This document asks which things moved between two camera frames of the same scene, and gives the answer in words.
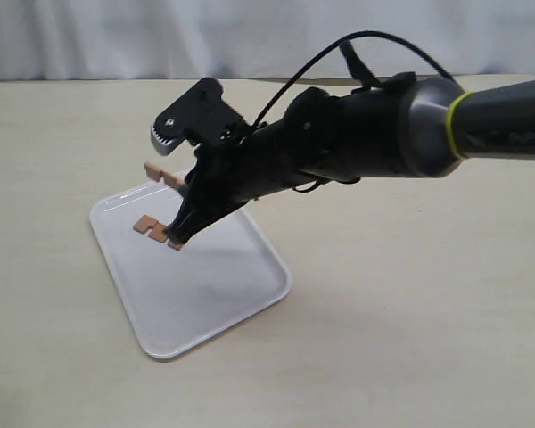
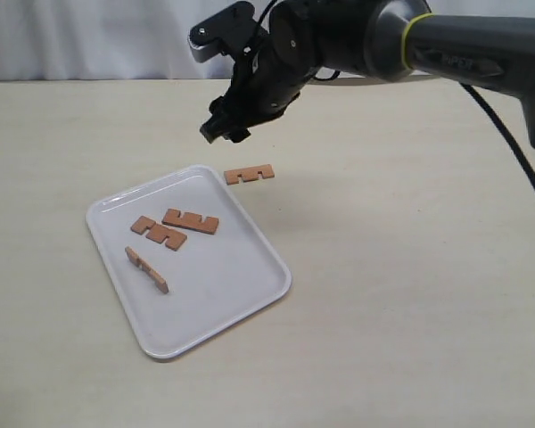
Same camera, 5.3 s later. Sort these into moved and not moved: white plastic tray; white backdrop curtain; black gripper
Moved: black gripper
Not moved: white backdrop curtain; white plastic tray
